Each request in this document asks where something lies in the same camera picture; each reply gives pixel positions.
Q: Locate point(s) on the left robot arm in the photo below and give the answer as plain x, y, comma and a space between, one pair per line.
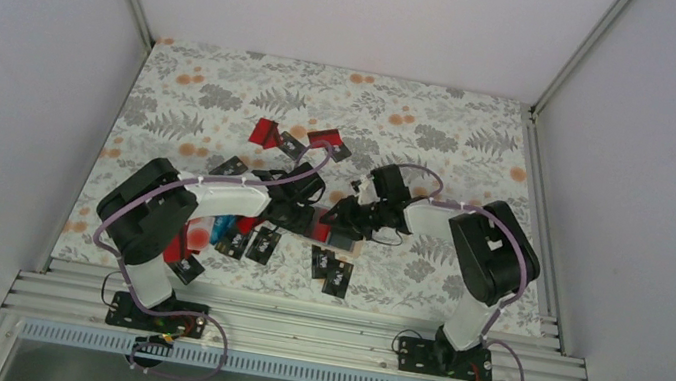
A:
142, 215

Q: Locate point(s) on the black card upper pile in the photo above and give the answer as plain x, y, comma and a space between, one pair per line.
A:
230, 167

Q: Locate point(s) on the floral table mat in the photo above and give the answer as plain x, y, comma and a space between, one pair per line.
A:
197, 105

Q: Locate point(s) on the grey cable duct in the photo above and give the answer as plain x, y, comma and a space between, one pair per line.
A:
194, 354

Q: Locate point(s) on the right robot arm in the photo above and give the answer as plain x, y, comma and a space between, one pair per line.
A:
495, 258

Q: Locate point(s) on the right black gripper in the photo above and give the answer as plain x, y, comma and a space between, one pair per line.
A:
346, 216

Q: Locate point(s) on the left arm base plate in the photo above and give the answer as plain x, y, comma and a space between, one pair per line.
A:
124, 312

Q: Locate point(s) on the black card centre left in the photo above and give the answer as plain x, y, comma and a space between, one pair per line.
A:
234, 243

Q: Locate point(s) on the black card centre right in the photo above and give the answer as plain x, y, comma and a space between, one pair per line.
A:
263, 245

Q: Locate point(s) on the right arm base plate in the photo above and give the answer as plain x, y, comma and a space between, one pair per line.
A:
427, 357

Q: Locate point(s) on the black card top left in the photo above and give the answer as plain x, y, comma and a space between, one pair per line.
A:
290, 146

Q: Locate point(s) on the aluminium rail frame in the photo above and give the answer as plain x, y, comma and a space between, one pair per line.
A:
265, 324

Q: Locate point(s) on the blue card pile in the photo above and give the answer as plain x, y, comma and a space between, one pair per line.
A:
221, 225

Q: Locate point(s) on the beige card holder wallet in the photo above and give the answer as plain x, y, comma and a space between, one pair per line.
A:
304, 233

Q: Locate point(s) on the black card top middle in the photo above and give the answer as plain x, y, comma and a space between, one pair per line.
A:
340, 152

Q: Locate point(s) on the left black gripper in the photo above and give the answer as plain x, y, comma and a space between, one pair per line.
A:
299, 227

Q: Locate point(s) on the white red dot card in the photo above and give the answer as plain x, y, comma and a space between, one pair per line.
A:
198, 233

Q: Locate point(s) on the black card pair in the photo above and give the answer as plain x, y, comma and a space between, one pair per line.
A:
341, 242
320, 262

